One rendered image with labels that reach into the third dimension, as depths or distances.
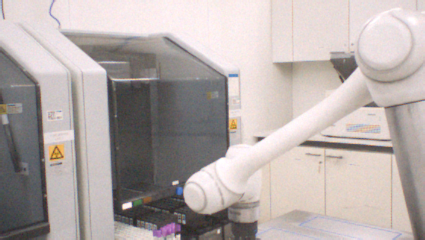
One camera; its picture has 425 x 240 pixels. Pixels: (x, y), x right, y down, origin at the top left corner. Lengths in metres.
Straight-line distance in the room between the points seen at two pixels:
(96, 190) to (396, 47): 1.06
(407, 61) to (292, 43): 3.38
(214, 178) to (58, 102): 0.58
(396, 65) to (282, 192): 3.25
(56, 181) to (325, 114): 0.82
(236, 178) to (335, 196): 2.73
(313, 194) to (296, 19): 1.49
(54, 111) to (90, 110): 0.13
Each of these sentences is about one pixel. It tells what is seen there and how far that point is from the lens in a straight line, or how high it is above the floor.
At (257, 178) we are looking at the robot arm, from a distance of 1.31.
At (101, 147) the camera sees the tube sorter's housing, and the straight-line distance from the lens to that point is 1.60.
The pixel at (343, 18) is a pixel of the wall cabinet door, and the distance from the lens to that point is 4.03.
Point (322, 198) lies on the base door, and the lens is 3.89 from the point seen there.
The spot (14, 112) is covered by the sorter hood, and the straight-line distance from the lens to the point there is 1.42.
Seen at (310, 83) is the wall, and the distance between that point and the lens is 4.54.
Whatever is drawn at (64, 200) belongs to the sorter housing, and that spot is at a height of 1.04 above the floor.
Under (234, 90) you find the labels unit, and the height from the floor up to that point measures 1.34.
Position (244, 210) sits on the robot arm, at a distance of 1.32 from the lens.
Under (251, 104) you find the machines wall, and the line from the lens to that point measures 4.08.
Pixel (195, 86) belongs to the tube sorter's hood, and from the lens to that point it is 1.87.
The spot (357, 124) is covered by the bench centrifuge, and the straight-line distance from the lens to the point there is 3.67.
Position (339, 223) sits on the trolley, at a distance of 1.96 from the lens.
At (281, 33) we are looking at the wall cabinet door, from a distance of 4.30.
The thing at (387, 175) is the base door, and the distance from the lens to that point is 3.64.
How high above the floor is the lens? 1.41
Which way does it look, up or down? 5 degrees down
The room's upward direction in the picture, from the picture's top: 2 degrees counter-clockwise
